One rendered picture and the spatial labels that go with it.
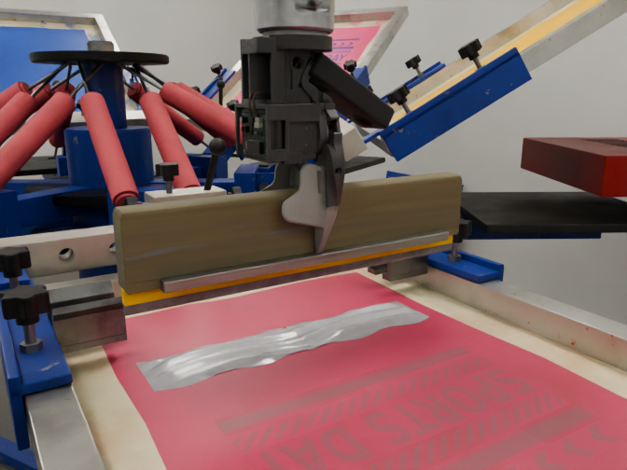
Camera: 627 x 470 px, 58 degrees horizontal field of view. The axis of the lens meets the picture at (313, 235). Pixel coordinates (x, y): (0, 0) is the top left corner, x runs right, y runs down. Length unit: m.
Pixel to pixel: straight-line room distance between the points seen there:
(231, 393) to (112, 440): 0.12
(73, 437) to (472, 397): 0.35
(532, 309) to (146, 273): 0.46
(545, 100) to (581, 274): 0.81
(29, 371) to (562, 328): 0.56
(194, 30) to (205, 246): 4.58
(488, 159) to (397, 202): 2.46
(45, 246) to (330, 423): 0.50
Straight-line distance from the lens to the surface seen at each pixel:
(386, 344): 0.68
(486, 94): 1.18
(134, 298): 0.54
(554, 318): 0.73
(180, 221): 0.53
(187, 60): 5.04
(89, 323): 0.65
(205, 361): 0.63
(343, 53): 2.29
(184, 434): 0.53
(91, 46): 1.47
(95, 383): 0.63
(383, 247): 0.63
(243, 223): 0.55
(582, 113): 2.77
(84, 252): 0.87
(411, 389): 0.59
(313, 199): 0.56
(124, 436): 0.54
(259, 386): 0.59
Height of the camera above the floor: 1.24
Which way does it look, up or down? 15 degrees down
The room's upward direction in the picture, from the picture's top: straight up
